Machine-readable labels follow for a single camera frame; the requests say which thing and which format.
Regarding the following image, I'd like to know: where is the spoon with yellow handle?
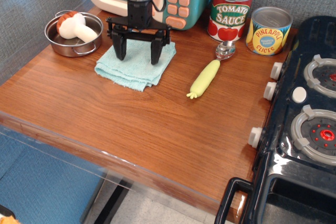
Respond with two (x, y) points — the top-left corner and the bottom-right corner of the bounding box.
(186, 40), (236, 99)

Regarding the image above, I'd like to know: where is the small metal pot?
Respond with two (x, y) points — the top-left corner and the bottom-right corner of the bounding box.
(45, 10), (103, 57)

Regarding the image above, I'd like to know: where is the black toy stove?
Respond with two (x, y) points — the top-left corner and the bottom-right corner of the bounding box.
(215, 16), (335, 223)

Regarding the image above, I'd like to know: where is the orange object at corner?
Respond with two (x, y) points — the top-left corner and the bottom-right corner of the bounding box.
(0, 205), (20, 224)

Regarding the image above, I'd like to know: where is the plush white mushroom toy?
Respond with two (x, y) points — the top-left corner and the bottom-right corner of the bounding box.
(56, 11), (98, 43)

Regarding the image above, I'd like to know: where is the pineapple slices can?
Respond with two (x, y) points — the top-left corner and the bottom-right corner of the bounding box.
(246, 6), (293, 56)

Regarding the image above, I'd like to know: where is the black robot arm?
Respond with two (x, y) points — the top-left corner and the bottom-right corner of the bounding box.
(107, 0), (171, 65)

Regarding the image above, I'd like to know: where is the light blue cloth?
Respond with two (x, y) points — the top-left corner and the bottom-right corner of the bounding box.
(94, 40), (176, 92)

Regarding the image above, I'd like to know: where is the tomato sauce can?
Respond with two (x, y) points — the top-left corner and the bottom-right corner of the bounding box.
(208, 0), (253, 41)

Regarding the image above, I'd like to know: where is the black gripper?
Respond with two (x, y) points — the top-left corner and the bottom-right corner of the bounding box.
(107, 0), (171, 65)

